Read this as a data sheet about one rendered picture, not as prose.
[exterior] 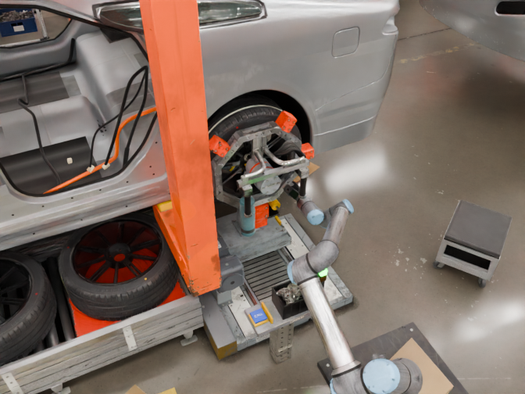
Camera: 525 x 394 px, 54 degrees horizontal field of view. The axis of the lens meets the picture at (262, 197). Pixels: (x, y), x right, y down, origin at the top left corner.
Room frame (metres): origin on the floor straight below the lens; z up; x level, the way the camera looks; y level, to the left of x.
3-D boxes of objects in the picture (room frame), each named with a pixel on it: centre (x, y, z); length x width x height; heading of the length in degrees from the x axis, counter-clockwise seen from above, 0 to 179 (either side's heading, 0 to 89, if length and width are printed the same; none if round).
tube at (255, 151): (2.17, 0.06, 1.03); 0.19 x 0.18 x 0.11; 26
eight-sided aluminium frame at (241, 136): (2.32, 0.03, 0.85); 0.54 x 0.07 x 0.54; 116
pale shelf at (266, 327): (1.65, -0.13, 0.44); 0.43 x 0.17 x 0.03; 116
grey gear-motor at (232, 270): (2.10, 0.27, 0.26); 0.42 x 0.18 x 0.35; 26
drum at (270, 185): (2.26, 0.00, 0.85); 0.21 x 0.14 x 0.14; 26
